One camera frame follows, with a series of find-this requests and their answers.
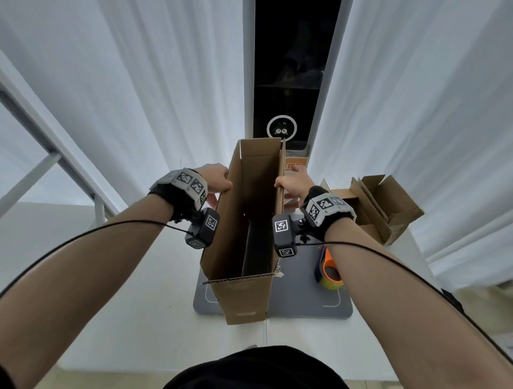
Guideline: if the person's left forearm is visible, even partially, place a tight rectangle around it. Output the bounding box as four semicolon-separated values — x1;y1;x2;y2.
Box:
0;194;175;389

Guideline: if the large cardboard box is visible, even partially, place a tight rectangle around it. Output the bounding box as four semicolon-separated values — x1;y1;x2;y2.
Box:
199;137;287;326

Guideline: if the person's right forearm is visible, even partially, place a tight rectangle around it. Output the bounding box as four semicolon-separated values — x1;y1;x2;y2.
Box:
324;218;513;389

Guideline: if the person's right hand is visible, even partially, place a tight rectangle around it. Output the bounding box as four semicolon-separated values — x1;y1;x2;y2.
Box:
274;164;317;201

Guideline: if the person's left hand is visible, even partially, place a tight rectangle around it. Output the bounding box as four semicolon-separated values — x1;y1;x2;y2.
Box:
194;163;234;211

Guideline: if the black shirt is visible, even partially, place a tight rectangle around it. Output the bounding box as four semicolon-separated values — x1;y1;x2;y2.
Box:
0;344;350;389

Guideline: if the white metal frame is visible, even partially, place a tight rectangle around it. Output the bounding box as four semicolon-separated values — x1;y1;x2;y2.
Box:
0;52;121;229

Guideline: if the red print cardboard box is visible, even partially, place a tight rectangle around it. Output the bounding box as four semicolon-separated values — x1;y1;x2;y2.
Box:
351;174;425;246

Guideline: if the grey scanning mat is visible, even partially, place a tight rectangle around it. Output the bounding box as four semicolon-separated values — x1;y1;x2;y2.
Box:
193;0;354;320

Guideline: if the cardboard box black print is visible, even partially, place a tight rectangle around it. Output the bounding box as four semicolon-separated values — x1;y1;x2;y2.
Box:
320;178;393;245

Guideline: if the blue orange tape dispenser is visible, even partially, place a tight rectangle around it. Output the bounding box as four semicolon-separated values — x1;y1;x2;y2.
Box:
314;246;345;290
320;266;345;291

